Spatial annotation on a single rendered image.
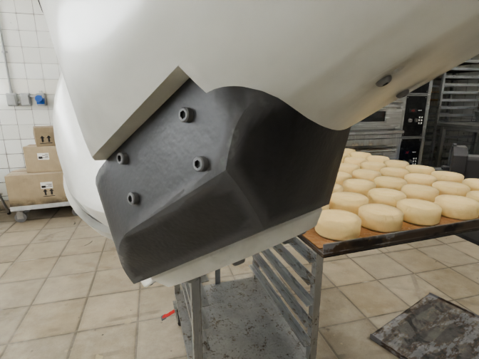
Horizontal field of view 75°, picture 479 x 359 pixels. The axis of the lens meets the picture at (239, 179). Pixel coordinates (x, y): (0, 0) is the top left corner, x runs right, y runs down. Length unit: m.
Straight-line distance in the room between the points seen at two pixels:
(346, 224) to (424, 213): 0.11
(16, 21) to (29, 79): 0.54
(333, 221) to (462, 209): 0.18
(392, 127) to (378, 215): 3.19
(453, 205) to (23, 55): 3.80
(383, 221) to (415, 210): 0.06
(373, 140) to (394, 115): 0.32
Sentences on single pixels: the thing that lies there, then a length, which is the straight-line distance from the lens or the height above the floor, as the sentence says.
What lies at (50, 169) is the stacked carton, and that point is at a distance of 3.52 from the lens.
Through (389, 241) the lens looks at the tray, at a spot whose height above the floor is 1.01.
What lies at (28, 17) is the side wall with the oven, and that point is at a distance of 3.95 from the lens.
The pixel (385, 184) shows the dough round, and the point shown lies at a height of 1.02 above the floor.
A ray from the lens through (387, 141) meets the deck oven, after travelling 3.59.
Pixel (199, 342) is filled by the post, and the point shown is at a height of 0.36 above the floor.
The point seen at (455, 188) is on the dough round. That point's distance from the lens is 0.56.
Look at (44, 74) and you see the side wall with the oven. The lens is 3.86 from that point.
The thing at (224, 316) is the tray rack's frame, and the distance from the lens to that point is 1.62.
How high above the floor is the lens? 1.15
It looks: 15 degrees down
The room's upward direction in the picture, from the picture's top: straight up
